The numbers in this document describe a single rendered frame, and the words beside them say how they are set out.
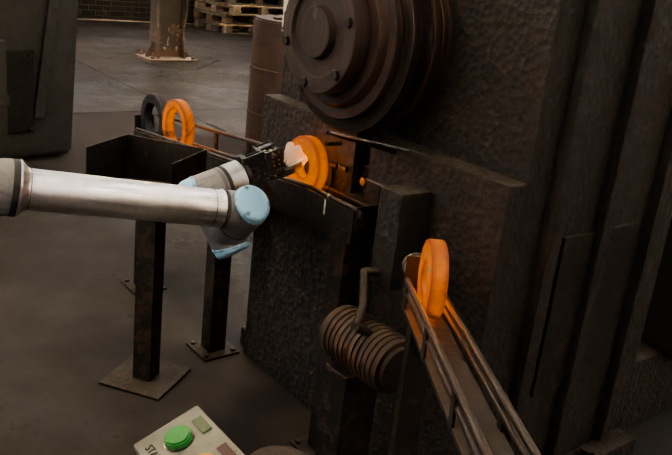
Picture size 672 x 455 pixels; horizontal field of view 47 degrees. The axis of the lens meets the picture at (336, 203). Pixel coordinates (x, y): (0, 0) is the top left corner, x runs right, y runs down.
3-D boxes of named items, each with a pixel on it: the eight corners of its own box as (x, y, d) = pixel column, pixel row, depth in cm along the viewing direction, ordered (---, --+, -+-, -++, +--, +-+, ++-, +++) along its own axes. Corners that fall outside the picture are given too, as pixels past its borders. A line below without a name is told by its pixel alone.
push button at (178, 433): (186, 428, 115) (182, 419, 114) (198, 442, 112) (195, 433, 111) (162, 443, 113) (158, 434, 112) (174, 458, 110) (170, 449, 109)
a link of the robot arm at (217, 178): (187, 225, 193) (169, 191, 194) (231, 207, 199) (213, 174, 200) (195, 212, 185) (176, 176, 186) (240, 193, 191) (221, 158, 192)
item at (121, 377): (120, 350, 252) (126, 133, 230) (193, 370, 245) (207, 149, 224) (82, 379, 233) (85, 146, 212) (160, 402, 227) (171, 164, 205)
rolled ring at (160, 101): (162, 96, 270) (170, 96, 272) (140, 91, 284) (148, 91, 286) (162, 149, 274) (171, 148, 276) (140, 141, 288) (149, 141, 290)
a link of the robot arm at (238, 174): (238, 203, 194) (219, 192, 201) (254, 196, 197) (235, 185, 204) (231, 171, 190) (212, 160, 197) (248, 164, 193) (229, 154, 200)
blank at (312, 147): (297, 132, 215) (286, 132, 213) (330, 140, 203) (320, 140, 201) (293, 187, 218) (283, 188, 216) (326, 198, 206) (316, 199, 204)
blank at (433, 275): (432, 328, 157) (415, 326, 157) (433, 254, 163) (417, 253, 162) (449, 309, 142) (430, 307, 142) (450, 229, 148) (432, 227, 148)
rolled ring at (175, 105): (180, 164, 263) (189, 163, 265) (190, 116, 254) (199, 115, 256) (158, 137, 275) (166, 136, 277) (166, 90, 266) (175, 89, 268)
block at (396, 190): (400, 273, 192) (413, 180, 185) (422, 286, 186) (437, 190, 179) (366, 280, 186) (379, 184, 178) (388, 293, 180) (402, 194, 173)
